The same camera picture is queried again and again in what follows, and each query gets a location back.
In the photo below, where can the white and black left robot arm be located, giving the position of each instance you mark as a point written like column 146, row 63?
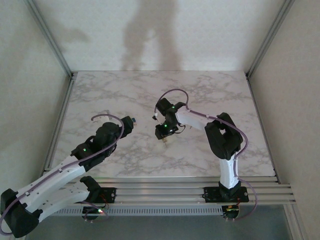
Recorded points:
column 55, row 186

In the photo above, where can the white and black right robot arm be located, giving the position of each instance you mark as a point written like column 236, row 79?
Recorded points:
column 222, row 142

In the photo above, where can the controller board with LED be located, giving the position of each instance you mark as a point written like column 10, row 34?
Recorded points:
column 231, row 211
column 96, row 212

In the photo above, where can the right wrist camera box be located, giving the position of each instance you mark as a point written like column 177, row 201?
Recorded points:
column 155, row 116

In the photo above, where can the aluminium side rail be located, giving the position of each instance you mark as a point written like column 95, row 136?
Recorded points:
column 60, row 125
column 255, row 101

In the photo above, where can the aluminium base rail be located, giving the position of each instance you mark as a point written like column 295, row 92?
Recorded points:
column 160, row 192

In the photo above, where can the aluminium corner post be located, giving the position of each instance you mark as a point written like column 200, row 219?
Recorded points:
column 51, row 40
column 268, row 40

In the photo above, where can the aluminium lower frame beam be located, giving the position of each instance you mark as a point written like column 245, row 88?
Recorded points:
column 296, row 225

